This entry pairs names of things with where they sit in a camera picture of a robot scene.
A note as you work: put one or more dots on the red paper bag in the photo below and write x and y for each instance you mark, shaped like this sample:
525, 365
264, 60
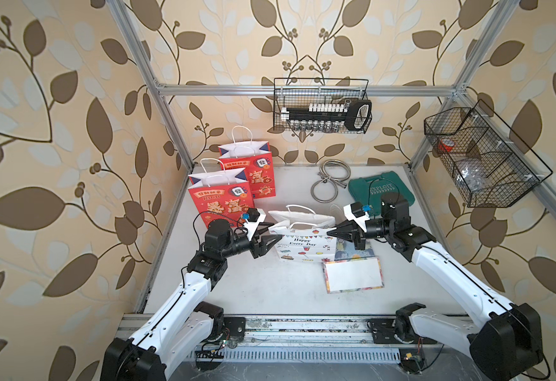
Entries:
221, 193
255, 158

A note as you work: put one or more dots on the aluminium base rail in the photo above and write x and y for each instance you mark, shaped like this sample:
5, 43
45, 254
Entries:
313, 339

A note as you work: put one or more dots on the black wire basket right wall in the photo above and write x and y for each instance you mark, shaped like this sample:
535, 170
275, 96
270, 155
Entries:
512, 167

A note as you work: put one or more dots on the clear plastic bag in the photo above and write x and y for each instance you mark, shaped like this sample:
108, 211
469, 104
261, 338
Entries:
471, 174

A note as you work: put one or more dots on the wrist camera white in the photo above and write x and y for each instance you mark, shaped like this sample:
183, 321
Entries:
252, 220
358, 213

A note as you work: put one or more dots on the black socket set holder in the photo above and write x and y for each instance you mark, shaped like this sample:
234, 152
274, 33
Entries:
352, 116

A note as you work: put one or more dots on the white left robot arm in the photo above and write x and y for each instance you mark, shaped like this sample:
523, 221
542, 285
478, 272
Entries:
185, 320

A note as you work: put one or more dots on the red paper bag rear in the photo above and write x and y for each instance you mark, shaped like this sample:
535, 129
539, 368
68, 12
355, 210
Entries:
255, 158

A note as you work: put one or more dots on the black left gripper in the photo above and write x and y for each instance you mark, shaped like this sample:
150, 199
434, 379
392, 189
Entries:
259, 248

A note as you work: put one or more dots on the red paper bag front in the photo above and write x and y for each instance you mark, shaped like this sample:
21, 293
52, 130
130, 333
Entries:
221, 193

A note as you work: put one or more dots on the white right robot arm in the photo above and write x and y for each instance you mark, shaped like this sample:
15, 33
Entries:
504, 340

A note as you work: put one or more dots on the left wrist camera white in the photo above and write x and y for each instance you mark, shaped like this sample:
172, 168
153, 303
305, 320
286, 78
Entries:
252, 220

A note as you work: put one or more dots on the green plastic tool case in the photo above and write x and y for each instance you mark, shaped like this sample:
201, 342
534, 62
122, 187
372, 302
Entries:
369, 190

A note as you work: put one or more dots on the black wire basket wall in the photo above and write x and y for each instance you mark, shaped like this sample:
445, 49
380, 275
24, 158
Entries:
512, 167
300, 92

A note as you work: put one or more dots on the white Happy Every Day bag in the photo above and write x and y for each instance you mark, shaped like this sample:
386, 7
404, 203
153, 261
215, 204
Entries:
304, 235

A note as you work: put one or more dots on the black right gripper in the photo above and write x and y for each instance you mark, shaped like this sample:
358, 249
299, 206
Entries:
355, 233

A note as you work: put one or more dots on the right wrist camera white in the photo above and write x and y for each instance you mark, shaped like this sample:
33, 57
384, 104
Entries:
358, 213

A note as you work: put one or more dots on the floral painted paper bag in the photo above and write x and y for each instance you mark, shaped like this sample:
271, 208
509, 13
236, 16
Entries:
353, 269

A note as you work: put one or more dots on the black wire basket back wall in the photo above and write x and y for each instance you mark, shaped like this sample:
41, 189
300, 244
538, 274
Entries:
300, 92

